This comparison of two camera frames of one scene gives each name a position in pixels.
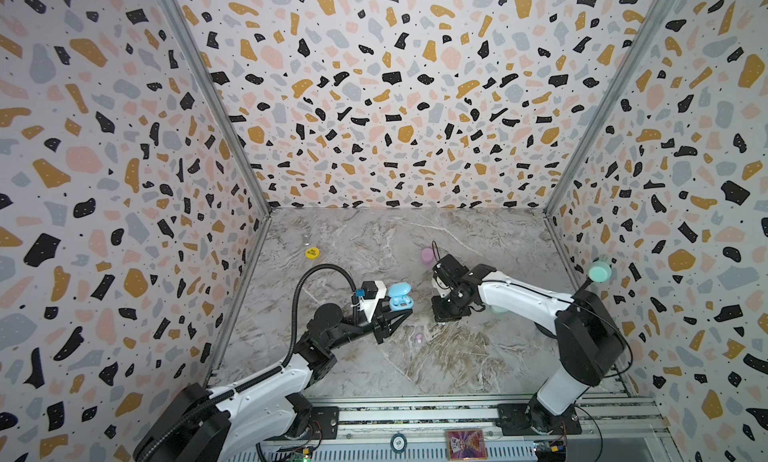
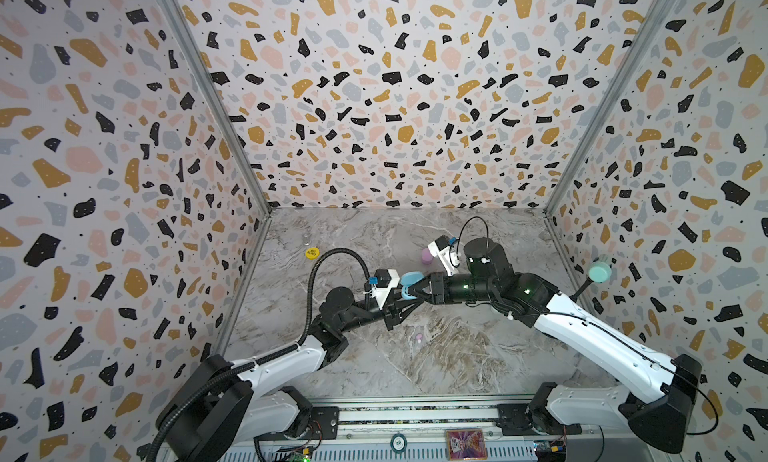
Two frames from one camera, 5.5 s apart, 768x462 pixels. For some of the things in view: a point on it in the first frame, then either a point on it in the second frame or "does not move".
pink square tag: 466,445 does not move
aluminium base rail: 412,429 does not move
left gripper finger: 383,310 to 396,298
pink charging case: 427,256 does not move
